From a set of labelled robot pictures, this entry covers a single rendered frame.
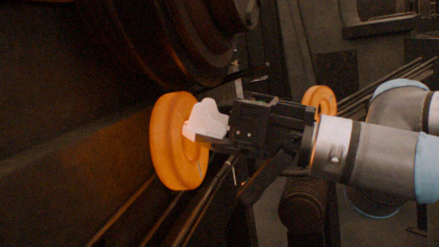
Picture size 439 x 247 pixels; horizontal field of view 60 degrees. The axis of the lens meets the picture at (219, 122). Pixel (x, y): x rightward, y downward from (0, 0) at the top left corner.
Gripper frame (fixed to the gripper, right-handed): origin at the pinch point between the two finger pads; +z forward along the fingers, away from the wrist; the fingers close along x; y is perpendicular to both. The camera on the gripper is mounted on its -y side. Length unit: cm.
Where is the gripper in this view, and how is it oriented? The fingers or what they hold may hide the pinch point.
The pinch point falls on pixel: (180, 129)
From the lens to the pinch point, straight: 59.7
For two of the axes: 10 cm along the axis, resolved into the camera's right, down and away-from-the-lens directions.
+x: -3.0, 2.5, -9.2
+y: 1.2, -9.5, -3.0
